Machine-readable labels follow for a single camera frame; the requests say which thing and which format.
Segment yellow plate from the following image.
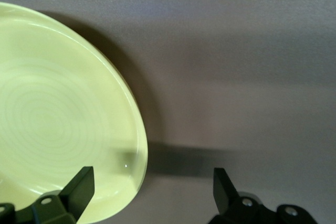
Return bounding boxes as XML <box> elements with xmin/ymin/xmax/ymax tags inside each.
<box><xmin>0</xmin><ymin>2</ymin><xmax>149</xmax><ymax>224</ymax></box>

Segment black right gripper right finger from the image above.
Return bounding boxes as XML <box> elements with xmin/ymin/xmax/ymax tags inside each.
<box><xmin>209</xmin><ymin>167</ymin><xmax>318</xmax><ymax>224</ymax></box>

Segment brown table cover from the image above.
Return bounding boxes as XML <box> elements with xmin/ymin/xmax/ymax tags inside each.
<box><xmin>0</xmin><ymin>0</ymin><xmax>336</xmax><ymax>224</ymax></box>

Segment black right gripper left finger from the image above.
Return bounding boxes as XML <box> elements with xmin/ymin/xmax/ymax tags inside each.
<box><xmin>0</xmin><ymin>166</ymin><xmax>95</xmax><ymax>224</ymax></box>

